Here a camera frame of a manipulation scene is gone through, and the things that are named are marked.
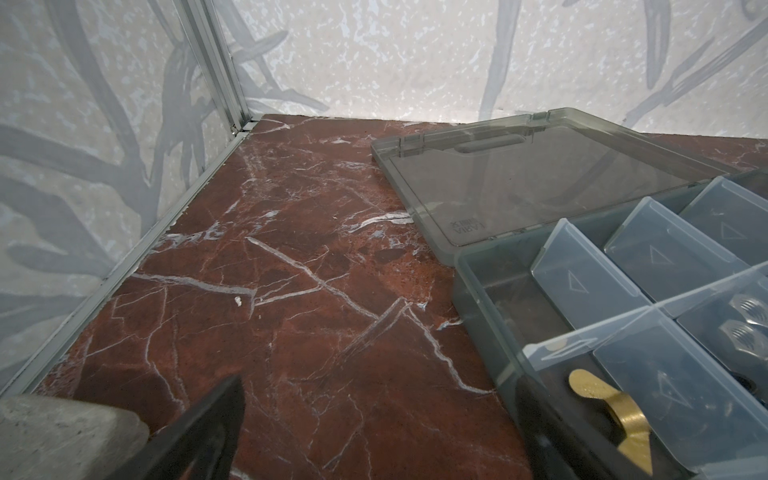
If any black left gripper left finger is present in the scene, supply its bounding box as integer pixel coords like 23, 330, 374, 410
109, 375, 245, 479

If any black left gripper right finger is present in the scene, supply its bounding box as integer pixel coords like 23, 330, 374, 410
515, 375, 650, 479

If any gold wing nut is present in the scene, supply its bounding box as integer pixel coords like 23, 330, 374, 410
568, 369, 653, 476

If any grey foam block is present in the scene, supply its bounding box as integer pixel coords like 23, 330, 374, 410
1, 395, 149, 479

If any grey compartment organizer box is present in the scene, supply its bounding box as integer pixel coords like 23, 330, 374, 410
372, 108, 767, 479

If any aluminium left frame post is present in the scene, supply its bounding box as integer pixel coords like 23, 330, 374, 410
174, 0, 252, 135

